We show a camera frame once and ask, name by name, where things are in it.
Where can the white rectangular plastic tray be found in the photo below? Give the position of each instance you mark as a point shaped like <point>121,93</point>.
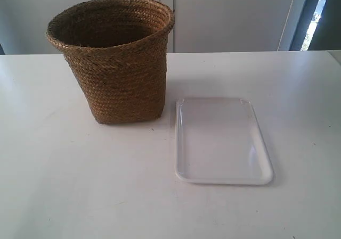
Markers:
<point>218,141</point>

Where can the brown woven wicker basket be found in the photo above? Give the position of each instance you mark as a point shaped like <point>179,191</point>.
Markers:
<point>116,50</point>

